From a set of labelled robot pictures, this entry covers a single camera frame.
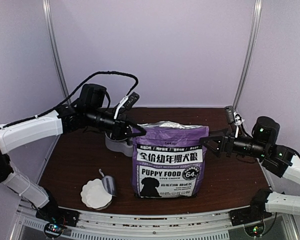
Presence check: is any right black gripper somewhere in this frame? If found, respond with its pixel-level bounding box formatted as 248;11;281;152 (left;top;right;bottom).
199;127;268;160

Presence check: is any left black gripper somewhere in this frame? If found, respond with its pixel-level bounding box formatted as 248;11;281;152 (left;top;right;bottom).
86;106;146;141

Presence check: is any purple puppy food bag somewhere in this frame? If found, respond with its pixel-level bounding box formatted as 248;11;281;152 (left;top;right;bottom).
131;121;210;199

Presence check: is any metal food scoop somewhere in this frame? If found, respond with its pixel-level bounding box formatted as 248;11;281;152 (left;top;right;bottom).
98;168;117;197

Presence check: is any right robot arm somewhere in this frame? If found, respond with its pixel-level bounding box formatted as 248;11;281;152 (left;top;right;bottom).
199;116;300;221

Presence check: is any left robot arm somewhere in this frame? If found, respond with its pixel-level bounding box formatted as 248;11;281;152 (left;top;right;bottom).
0;83;146;222

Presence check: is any grey double pet feeder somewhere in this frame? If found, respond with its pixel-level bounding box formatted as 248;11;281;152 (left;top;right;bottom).
105;135;133;157

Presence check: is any white scalloped ceramic dish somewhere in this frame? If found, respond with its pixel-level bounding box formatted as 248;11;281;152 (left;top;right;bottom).
80;178;113;211

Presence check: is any right circuit board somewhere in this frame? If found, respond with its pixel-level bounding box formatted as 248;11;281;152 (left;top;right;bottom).
244;223;265;238

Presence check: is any circuit board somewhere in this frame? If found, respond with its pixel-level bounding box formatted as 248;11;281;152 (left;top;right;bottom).
43;222;66;239
244;223;265;238

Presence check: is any left circuit board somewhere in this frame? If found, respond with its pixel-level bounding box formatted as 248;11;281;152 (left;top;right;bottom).
43;222;66;239

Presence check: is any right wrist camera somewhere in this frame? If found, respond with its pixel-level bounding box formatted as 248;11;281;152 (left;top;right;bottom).
224;105;244;138

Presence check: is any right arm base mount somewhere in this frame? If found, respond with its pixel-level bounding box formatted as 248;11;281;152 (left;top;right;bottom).
229;206;273;227

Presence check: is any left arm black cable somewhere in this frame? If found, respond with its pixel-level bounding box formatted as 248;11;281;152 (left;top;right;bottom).
0;70;139;131

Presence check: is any front aluminium rail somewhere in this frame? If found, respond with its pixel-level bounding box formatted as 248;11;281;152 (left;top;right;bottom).
14;199;293;240

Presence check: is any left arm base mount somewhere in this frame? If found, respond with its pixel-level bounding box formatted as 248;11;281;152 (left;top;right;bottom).
35;208;80;227

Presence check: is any right aluminium frame post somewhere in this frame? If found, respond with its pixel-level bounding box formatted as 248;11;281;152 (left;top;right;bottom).
233;0;263;110

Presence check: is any aluminium frame post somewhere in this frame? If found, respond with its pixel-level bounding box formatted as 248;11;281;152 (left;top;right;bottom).
233;0;263;110
42;0;72;105

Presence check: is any left aluminium frame post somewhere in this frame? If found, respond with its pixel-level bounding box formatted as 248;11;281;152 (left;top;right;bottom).
42;0;72;105

